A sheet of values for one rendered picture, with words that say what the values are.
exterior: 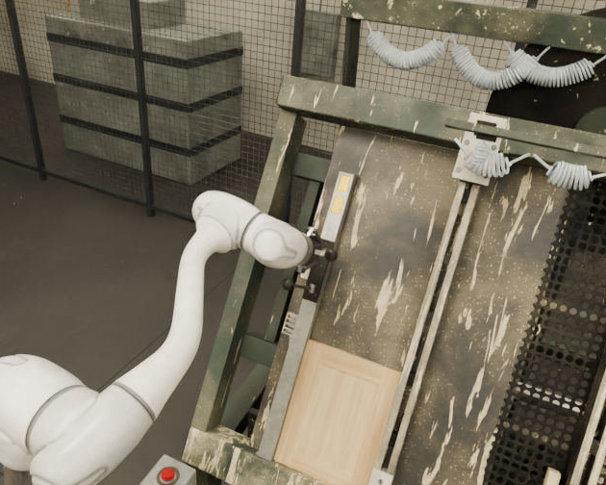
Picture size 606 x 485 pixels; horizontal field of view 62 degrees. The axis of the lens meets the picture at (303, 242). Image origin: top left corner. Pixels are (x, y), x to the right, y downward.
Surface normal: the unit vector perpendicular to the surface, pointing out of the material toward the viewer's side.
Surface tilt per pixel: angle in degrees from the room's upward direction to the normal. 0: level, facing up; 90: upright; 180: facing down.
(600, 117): 90
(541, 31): 90
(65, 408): 13
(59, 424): 22
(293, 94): 60
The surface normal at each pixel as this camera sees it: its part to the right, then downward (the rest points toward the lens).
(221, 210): 0.02, -0.60
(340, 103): -0.31, -0.06
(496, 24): -0.41, 0.43
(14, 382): -0.11, -0.73
